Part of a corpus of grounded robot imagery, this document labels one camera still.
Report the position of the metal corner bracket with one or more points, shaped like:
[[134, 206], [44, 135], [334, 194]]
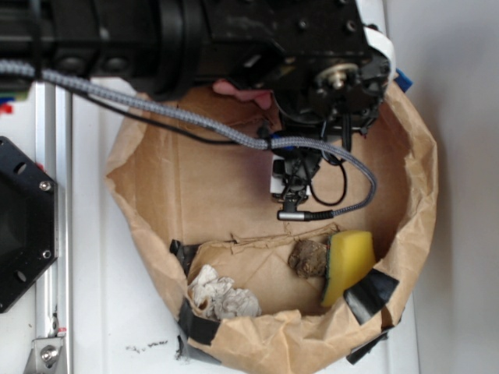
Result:
[[47, 356]]

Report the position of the aluminium extrusion rail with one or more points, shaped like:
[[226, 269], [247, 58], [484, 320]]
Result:
[[53, 145]]

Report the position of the blue cloth piece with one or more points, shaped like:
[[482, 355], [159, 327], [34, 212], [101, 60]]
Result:
[[403, 81]]

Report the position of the yellow green sponge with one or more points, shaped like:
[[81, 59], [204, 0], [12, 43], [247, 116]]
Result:
[[350, 257]]

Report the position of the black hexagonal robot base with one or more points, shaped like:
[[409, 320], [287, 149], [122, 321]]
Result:
[[28, 207]]

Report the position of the pink plush bunny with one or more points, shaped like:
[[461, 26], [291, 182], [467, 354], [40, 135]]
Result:
[[262, 98]]

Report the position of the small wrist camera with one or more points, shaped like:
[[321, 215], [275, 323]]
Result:
[[291, 177]]

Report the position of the crumpled white paper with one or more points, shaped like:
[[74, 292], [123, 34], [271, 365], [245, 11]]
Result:
[[216, 298]]

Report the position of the brown paper bag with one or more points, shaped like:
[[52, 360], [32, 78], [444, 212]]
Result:
[[189, 204]]

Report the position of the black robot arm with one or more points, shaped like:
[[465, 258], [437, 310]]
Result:
[[156, 46]]

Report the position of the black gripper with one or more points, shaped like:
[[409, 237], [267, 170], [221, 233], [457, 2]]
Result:
[[326, 63]]

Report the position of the brown rock lump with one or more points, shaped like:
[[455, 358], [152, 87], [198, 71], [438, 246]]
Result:
[[308, 259]]

